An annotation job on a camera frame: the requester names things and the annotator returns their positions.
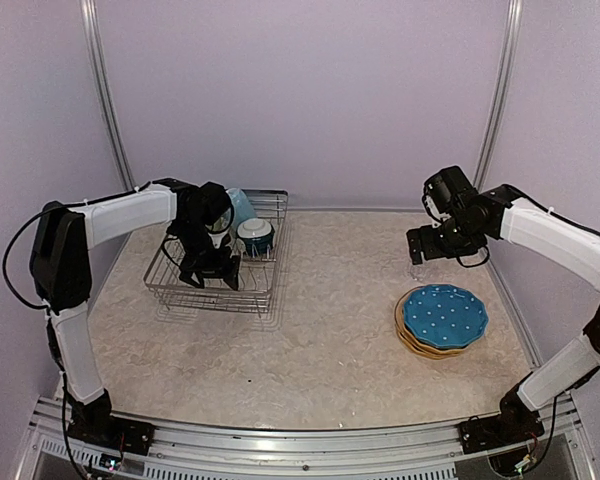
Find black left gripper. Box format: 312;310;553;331
173;219;241;290

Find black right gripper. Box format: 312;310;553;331
407;213;483;264

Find blue plate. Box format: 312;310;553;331
398;284;489;350

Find yellow polka dot plate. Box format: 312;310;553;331
401;339;465;360

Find clear glass cup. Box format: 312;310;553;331
409;264;427;282

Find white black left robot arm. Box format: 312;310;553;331
22;178;241;445

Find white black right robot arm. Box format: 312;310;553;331
407;165;600;444

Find teal and white bowl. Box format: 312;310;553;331
237;217;275;258

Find light blue faceted cup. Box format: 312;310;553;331
226;188;257;230

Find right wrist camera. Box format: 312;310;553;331
421;184;449;224

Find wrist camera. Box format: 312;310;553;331
205;208;235;249
421;184;449;224

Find steel wire dish rack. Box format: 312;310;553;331
143;189;289;316

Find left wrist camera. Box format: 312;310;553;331
205;208;235;249

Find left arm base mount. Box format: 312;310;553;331
68;415;155;456

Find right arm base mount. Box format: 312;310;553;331
457;415;545;454

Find front aluminium rail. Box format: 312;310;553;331
6;396;600;479

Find right aluminium frame post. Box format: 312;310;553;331
473;0;523;190

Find aluminium frame post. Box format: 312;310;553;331
473;0;523;190
79;0;135;189

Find left aluminium frame post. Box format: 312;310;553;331
79;0;135;189

